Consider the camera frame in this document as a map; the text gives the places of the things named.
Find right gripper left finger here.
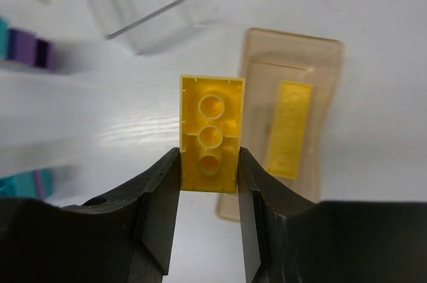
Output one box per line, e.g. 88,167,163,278
1,148,180,282

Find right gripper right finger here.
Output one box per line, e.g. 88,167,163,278
238,148,426,282

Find yellow lego plate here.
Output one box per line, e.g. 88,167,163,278
265,81,312,180

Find yellow lego brick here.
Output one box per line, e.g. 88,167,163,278
179,75,245,193

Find purple lego brick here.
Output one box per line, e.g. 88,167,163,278
6,28,56,72

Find teal arch lego brick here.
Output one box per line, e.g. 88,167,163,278
0,17,9,61

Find amber plastic container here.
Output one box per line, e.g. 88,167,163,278
215,27,345,222

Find clear plastic container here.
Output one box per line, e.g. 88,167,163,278
88,0,193,54

